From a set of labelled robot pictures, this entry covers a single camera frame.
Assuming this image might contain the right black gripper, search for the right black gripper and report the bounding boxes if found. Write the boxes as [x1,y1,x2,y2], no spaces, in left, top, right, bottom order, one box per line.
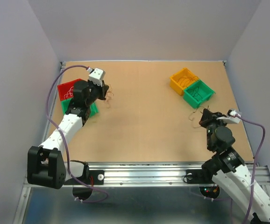
[199,108,229,150]

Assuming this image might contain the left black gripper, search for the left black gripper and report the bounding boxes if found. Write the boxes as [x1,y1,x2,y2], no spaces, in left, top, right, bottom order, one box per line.
[85,79,109,106]

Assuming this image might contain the red wire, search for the red wire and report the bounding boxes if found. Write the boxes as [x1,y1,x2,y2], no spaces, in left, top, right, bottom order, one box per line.
[103,84,115,109]
[177,73,197,87]

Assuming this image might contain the green plastic bin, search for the green plastic bin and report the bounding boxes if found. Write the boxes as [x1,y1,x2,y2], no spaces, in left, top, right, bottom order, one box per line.
[61,98,99,117]
[183,80,215,109]

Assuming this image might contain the dark brown wire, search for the dark brown wire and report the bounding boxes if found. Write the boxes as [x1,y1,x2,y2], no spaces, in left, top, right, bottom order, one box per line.
[190,85,203,102]

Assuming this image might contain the white wire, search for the white wire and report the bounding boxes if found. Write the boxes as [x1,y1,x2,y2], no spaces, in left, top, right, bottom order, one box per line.
[64,86,76,98]

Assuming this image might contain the red plastic bin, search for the red plastic bin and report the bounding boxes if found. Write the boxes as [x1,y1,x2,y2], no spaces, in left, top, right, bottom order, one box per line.
[57,78,81,101]

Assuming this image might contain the yellow plastic bin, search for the yellow plastic bin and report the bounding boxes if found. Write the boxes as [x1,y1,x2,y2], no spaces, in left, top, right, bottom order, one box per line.
[170,68,199,96]

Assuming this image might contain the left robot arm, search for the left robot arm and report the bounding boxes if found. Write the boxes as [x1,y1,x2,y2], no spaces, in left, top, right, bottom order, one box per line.
[27,80,109,189]

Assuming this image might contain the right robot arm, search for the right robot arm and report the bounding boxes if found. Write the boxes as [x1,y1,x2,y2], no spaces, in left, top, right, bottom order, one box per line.
[199,109,270,224]

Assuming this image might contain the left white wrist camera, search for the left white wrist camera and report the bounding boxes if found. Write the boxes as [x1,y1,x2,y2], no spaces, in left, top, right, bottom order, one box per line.
[87,67,106,86]

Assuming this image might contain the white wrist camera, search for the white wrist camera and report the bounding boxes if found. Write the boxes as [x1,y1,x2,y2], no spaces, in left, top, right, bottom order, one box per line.
[87,67,106,86]
[217,109,242,124]

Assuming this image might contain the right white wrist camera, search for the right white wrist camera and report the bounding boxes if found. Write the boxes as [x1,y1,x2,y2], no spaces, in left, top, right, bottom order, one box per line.
[217,109,242,124]

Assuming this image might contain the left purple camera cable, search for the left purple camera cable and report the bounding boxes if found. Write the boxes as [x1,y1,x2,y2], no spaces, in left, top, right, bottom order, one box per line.
[46,65,108,203]

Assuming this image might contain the purple camera cable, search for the purple camera cable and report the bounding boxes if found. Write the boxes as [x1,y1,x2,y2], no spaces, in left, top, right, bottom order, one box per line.
[46,65,108,203]
[191,113,266,224]

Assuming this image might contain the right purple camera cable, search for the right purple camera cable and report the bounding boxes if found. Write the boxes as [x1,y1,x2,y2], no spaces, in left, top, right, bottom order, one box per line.
[191,113,266,224]

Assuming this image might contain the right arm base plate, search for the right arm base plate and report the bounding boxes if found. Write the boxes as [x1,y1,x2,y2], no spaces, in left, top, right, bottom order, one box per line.
[183,169,213,184]

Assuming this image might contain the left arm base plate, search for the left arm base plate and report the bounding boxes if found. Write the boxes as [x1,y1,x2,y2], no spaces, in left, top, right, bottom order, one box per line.
[77,170,105,186]

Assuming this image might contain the aluminium frame rail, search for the aluminium frame rail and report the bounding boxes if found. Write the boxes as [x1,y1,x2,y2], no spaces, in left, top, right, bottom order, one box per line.
[13,61,270,224]

